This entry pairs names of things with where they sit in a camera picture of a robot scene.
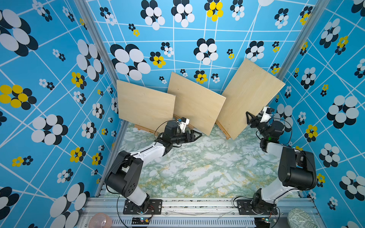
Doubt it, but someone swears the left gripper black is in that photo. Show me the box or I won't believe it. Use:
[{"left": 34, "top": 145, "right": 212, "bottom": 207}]
[{"left": 171, "top": 130, "right": 202, "bottom": 145}]

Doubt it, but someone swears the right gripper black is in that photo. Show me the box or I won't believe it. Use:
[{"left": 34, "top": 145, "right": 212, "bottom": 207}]
[{"left": 247, "top": 112, "right": 269, "bottom": 141}]

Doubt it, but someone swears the wooden easel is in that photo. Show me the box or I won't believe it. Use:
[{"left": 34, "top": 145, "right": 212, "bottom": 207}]
[
  {"left": 215, "top": 120, "right": 231, "bottom": 140},
  {"left": 134, "top": 124, "right": 157, "bottom": 135},
  {"left": 173, "top": 114, "right": 194, "bottom": 130}
]

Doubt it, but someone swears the plywood board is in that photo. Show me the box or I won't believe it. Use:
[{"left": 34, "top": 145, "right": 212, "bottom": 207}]
[
  {"left": 117, "top": 80, "right": 175, "bottom": 133},
  {"left": 167, "top": 72, "right": 226, "bottom": 135},
  {"left": 217, "top": 59, "right": 285, "bottom": 140}
]

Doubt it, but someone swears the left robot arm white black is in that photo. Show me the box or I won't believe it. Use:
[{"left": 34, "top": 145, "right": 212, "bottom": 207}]
[{"left": 105, "top": 117, "right": 202, "bottom": 213}]

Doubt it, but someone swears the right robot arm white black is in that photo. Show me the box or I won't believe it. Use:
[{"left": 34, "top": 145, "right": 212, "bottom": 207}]
[{"left": 246, "top": 106, "right": 317, "bottom": 214}]

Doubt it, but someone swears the green patterned round object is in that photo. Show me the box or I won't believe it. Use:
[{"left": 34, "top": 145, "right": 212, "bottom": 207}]
[{"left": 287, "top": 208, "right": 317, "bottom": 228}]

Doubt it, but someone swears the pink translucent bowl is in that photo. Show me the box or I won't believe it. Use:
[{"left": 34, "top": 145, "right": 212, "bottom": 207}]
[{"left": 88, "top": 213, "right": 112, "bottom": 228}]

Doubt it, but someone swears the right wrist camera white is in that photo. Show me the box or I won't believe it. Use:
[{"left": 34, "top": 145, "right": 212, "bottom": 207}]
[{"left": 260, "top": 106, "right": 275, "bottom": 123}]

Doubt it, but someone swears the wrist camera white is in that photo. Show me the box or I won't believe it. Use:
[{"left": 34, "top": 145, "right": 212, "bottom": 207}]
[
  {"left": 260, "top": 106, "right": 275, "bottom": 123},
  {"left": 178, "top": 117, "right": 190, "bottom": 133}
]

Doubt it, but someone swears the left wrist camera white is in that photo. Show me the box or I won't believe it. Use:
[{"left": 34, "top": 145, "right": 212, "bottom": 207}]
[{"left": 178, "top": 117, "right": 190, "bottom": 133}]

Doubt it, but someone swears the aluminium front rail frame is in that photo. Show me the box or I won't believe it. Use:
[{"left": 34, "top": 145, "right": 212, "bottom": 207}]
[{"left": 77, "top": 197, "right": 325, "bottom": 228}]

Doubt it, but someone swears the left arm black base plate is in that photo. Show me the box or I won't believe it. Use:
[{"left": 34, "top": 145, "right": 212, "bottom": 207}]
[{"left": 123, "top": 199, "right": 163, "bottom": 215}]

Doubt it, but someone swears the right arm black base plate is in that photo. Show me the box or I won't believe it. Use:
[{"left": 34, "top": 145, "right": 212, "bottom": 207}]
[{"left": 235, "top": 199, "right": 278, "bottom": 216}]

